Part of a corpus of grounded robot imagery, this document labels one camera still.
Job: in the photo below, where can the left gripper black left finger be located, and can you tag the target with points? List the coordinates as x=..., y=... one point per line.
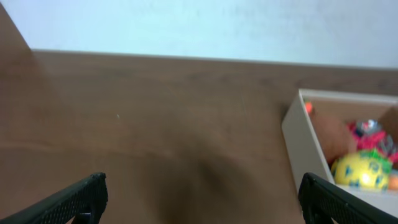
x=82, y=202

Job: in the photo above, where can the brown plush toy with carrot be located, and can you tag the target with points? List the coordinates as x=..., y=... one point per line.
x=333, y=134

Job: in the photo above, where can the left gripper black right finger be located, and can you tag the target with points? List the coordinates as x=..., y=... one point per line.
x=323, y=202

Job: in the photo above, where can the white cardboard box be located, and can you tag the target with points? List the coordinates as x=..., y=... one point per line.
x=305, y=152

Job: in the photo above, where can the red toy fire truck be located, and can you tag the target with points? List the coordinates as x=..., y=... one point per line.
x=370, y=135

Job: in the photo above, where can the yellow ball with blue marks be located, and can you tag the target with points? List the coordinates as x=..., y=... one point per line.
x=362, y=170

